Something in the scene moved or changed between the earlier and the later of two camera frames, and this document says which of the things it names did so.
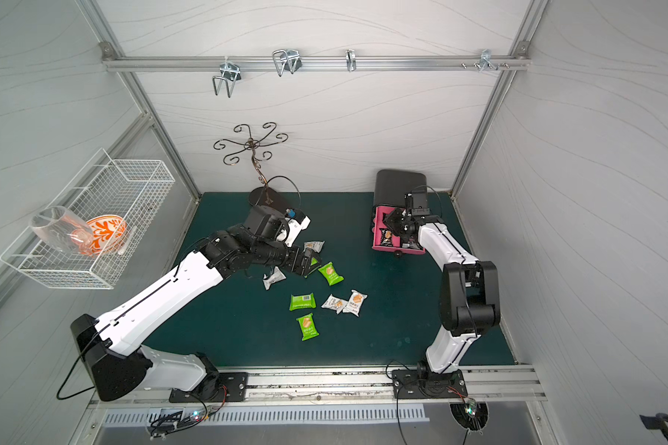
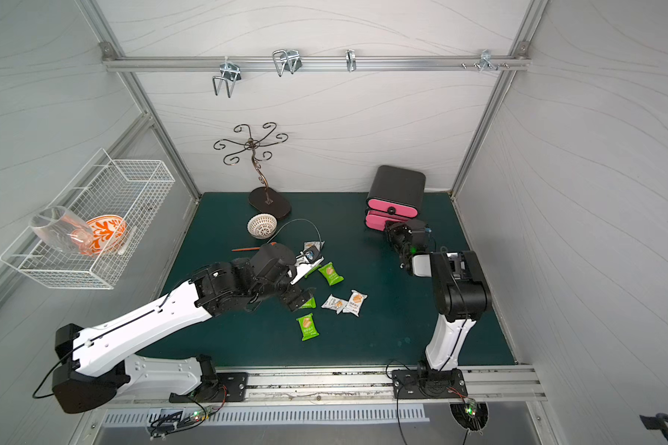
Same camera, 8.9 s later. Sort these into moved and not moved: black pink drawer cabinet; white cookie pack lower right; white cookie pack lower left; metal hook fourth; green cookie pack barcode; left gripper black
Moved: black pink drawer cabinet; left gripper black
Not moved: white cookie pack lower left; metal hook fourth; white cookie pack lower right; green cookie pack barcode
